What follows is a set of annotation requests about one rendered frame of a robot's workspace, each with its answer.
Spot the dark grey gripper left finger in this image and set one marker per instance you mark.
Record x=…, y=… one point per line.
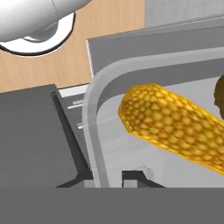
x=83, y=181

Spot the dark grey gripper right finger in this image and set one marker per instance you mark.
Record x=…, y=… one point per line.
x=131, y=176

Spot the clear grey vegetable container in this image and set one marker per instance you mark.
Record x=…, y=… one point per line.
x=96, y=122

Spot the yellow corn cob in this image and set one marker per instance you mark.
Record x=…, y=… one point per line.
x=169, y=122

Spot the dark brown squash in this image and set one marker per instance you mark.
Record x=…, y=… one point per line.
x=219, y=96

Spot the grey freezer body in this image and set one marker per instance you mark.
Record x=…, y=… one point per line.
x=145, y=43

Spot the white round object black rim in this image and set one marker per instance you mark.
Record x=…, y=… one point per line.
x=32, y=20

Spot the light grey cabinet panel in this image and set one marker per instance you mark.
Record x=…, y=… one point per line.
x=183, y=11

